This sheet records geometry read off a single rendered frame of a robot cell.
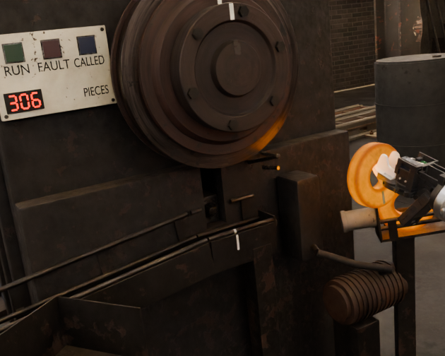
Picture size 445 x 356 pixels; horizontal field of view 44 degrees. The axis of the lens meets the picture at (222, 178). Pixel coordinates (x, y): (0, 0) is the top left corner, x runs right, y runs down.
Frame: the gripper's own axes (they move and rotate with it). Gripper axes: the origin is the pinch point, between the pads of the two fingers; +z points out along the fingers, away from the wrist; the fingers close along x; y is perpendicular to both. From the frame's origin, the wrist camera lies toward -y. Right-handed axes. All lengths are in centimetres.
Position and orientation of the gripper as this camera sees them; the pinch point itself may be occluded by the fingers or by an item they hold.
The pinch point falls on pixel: (375, 167)
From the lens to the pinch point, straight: 135.9
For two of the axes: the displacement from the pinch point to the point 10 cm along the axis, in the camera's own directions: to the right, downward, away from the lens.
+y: 0.4, -8.8, -4.8
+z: -5.1, -4.3, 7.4
